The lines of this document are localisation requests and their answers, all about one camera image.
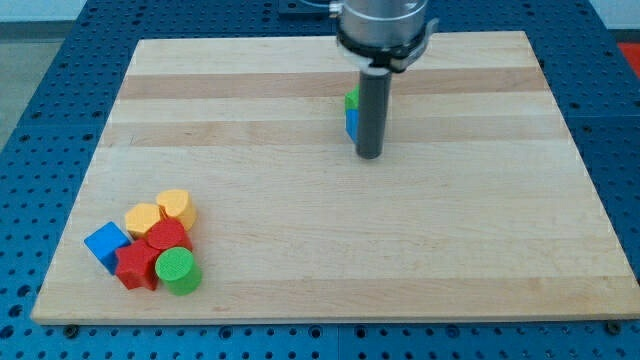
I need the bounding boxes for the blue perforated table plate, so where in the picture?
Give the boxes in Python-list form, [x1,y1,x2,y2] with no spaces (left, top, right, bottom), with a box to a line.
[1,1,639,359]

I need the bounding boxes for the green star block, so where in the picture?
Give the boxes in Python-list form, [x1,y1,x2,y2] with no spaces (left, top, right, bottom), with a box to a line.
[344,85,359,111]

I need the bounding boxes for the blue cube block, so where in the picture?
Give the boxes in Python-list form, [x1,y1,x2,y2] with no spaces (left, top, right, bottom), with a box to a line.
[84,222,131,275]

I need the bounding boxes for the red star block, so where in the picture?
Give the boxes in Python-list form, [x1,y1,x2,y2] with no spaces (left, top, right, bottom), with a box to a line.
[115,239,161,291]

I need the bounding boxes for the wooden board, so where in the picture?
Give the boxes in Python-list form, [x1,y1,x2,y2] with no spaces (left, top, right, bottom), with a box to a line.
[31,31,639,325]

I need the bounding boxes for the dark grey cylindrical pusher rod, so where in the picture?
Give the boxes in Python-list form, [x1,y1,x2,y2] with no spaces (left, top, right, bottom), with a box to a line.
[356,72,392,160]

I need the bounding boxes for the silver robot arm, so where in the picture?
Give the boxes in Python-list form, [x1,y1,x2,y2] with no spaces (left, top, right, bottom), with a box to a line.
[328,0,439,160]

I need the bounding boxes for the red circle block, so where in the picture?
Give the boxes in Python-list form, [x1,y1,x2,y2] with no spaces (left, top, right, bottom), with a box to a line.
[146,218,193,251]

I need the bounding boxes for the yellow hexagon block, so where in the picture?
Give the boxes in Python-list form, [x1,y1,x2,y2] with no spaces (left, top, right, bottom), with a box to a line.
[124,203,162,239]

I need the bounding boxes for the blue block behind rod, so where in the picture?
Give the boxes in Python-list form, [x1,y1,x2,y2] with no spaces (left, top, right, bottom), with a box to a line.
[345,109,359,144]

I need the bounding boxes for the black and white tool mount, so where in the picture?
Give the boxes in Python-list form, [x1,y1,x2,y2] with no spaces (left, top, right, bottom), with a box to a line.
[336,18,439,74]

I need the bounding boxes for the yellow heart block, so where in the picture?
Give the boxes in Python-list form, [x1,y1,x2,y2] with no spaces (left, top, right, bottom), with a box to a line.
[155,189,197,231]

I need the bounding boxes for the green cylinder block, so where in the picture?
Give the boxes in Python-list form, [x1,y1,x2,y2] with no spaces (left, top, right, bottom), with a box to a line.
[155,247,202,296]

